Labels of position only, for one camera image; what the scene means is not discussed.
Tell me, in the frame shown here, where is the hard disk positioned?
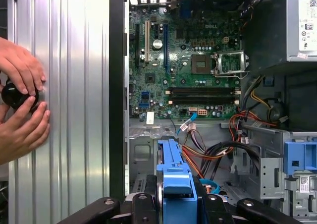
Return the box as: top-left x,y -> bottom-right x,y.
155,138 -> 199,224

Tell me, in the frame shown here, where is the CPU socket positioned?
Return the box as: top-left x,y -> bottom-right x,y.
190,54 -> 211,75

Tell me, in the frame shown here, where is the person's left hand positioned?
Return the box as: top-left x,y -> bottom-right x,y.
0,37 -> 47,95

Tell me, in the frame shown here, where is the blue data wire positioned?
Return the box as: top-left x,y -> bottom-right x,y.
169,111 -> 220,196

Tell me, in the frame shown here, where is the black open PC case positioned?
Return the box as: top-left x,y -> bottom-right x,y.
108,0 -> 317,224

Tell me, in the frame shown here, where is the white expansion slot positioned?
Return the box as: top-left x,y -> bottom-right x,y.
144,20 -> 151,62

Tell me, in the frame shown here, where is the yellow black wire bundle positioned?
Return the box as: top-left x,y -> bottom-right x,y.
244,76 -> 289,128

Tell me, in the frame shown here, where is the black cable bundle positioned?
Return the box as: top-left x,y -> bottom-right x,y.
200,141 -> 261,178

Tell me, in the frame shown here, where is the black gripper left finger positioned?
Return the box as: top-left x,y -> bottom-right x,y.
58,193 -> 163,224

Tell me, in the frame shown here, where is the black RAM slot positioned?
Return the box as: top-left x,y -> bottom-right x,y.
167,100 -> 240,107
170,86 -> 241,92
165,90 -> 242,97
170,96 -> 240,101

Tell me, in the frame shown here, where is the thin wire locking lever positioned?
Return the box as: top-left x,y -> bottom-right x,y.
213,70 -> 250,80

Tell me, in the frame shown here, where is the person's right hand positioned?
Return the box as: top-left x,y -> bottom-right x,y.
0,97 -> 52,166

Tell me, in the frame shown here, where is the long blue expansion slot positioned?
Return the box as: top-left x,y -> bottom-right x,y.
162,20 -> 171,78

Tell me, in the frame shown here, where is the blue plastic drive latch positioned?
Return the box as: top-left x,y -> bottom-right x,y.
283,134 -> 317,175

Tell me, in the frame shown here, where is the orange red power wire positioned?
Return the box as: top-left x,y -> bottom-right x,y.
181,144 -> 235,180

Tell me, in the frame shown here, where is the metal optical drive cage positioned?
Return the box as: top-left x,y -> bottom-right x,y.
257,129 -> 317,224

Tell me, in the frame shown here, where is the metal disk bay cage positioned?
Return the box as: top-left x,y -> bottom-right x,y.
128,118 -> 261,202

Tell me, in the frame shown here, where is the small round black tool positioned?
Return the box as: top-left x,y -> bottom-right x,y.
1,82 -> 40,111

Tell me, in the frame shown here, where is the metal socket cover frame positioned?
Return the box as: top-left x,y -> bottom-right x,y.
210,50 -> 249,79

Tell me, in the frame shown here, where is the grey power supply unit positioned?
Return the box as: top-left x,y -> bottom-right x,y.
244,0 -> 317,72

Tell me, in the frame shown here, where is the long black expansion slot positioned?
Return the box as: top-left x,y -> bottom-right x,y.
134,23 -> 140,70

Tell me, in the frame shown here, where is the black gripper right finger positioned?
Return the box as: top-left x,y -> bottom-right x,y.
201,194 -> 306,224

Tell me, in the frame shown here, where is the green motherboard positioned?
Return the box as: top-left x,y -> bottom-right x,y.
128,0 -> 245,122

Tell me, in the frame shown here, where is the red orange wire bundle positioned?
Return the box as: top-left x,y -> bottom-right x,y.
229,110 -> 278,145

